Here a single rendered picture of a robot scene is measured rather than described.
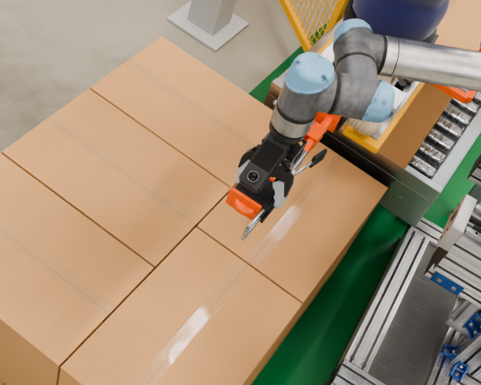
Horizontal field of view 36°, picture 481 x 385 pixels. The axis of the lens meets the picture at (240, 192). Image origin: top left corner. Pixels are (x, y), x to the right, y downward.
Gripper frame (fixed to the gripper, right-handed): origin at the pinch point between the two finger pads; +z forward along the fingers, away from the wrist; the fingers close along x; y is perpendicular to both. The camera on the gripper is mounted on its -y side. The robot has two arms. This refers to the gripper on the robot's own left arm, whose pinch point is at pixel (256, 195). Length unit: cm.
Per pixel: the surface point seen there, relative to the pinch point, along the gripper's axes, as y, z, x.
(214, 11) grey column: 166, 106, 93
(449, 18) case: 129, 24, -7
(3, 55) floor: 86, 120, 149
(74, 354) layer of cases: -24, 66, 22
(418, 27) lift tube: 53, -18, -7
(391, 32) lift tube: 50, -15, -2
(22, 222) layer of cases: -2, 66, 60
